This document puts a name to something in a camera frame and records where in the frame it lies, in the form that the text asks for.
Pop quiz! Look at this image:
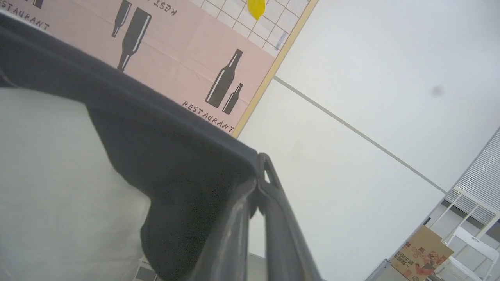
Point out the pink restaurant bottle backdrop sheet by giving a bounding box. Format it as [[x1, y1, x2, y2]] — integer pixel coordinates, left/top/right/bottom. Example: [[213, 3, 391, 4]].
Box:
[[0, 0, 278, 135]]

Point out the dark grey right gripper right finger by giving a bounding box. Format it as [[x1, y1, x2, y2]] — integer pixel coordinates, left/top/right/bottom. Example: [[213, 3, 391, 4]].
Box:
[[257, 153, 323, 281]]

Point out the white and black garment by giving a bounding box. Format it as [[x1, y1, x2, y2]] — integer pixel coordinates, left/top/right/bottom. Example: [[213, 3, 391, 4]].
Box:
[[0, 12, 260, 281]]

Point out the wooden backdrop frame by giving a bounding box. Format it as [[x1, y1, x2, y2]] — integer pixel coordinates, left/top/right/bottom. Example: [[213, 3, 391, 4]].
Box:
[[232, 0, 320, 138]]

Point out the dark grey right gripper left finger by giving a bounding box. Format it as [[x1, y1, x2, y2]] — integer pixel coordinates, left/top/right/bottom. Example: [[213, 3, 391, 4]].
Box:
[[182, 178, 259, 281]]

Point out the white folding chair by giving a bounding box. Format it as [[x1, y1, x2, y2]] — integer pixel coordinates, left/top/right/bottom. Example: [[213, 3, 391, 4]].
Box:
[[436, 226, 500, 281]]

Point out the white louvred window shutter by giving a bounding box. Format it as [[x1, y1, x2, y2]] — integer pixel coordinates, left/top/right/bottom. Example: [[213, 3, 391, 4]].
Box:
[[445, 129, 500, 225]]

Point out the lemon print grid backdrop sheet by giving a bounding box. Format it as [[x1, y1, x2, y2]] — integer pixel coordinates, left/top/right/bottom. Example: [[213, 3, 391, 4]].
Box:
[[189, 0, 313, 59]]

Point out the brown printed cardboard box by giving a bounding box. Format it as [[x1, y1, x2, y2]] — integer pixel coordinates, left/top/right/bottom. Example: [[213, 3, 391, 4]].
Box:
[[391, 225, 454, 281]]

